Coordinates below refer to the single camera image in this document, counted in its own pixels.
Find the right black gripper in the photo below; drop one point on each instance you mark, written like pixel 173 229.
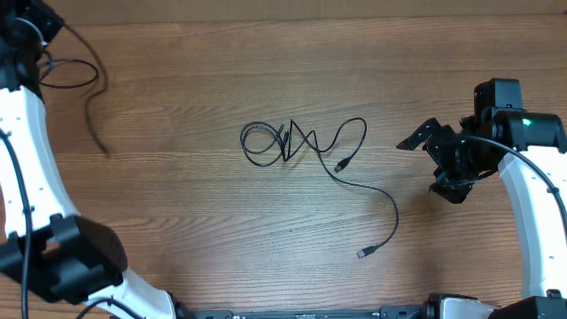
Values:
pixel 459 186

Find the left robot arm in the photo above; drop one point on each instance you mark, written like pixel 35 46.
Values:
pixel 51 251

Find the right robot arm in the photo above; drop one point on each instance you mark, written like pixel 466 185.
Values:
pixel 528 152

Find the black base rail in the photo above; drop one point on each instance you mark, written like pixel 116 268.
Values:
pixel 345 313

